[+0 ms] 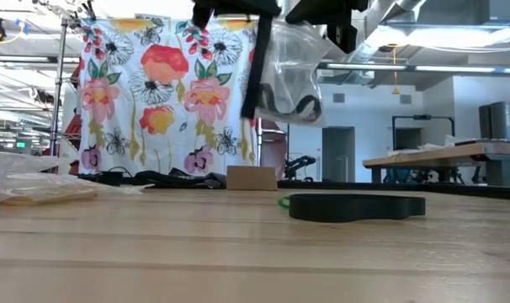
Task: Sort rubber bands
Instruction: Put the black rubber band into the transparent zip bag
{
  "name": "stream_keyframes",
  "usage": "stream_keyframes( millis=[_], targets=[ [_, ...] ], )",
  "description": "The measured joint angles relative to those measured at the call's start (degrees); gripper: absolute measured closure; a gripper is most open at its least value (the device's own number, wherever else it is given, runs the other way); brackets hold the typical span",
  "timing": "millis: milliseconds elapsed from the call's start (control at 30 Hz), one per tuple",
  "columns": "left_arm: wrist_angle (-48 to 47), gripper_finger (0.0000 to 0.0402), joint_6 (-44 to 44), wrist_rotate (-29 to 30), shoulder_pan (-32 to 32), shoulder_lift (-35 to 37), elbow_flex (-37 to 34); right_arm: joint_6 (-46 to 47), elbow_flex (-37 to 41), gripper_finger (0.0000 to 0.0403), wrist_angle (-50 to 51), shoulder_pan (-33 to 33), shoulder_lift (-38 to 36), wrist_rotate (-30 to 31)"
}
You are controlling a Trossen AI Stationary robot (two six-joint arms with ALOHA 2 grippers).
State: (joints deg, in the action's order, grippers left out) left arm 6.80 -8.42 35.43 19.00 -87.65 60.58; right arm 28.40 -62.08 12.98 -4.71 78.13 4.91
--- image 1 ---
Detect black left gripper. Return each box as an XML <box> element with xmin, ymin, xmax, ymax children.
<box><xmin>191</xmin><ymin>0</ymin><xmax>283</xmax><ymax>29</ymax></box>

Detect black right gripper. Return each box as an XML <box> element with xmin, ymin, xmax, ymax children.
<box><xmin>284</xmin><ymin>0</ymin><xmax>370</xmax><ymax>56</ymax></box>

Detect wide black rubber band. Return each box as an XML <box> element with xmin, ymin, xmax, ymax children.
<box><xmin>239</xmin><ymin>14</ymin><xmax>275</xmax><ymax>121</ymax></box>
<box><xmin>258</xmin><ymin>82</ymin><xmax>324</xmax><ymax>124</ymax></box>
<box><xmin>288</xmin><ymin>193</ymin><xmax>427</xmax><ymax>225</ymax></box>

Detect ceiling light strip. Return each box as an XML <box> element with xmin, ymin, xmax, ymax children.
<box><xmin>414</xmin><ymin>64</ymin><xmax>497</xmax><ymax>73</ymax></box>
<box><xmin>324</xmin><ymin>62</ymin><xmax>408</xmax><ymax>72</ymax></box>

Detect floral print curtain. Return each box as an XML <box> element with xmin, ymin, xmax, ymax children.
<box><xmin>77</xmin><ymin>15</ymin><xmax>265</xmax><ymax>177</ymax></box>

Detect black light stand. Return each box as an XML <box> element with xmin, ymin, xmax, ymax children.
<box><xmin>284</xmin><ymin>124</ymin><xmax>299</xmax><ymax>180</ymax></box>

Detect double door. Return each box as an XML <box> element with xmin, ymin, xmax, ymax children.
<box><xmin>321</xmin><ymin>125</ymin><xmax>356</xmax><ymax>182</ymax></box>

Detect pale pink cloth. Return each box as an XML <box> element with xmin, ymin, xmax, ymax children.
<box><xmin>258</xmin><ymin>120</ymin><xmax>289</xmax><ymax>180</ymax></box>

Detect brown cardboard box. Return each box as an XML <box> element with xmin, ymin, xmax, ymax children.
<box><xmin>226</xmin><ymin>165</ymin><xmax>279</xmax><ymax>191</ymax></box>

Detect wooden top workbench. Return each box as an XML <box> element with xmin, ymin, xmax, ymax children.
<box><xmin>362</xmin><ymin>141</ymin><xmax>510</xmax><ymax>187</ymax></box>

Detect black work gloves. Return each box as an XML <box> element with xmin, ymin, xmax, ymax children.
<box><xmin>132</xmin><ymin>167</ymin><xmax>228</xmax><ymax>189</ymax></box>

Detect grey cylinder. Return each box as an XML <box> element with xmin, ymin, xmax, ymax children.
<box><xmin>489</xmin><ymin>100</ymin><xmax>510</xmax><ymax>142</ymax></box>
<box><xmin>478</xmin><ymin>104</ymin><xmax>491</xmax><ymax>142</ymax></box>

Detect black metal stand frame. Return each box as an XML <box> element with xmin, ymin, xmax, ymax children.
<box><xmin>391</xmin><ymin>113</ymin><xmax>456</xmax><ymax>151</ymax></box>

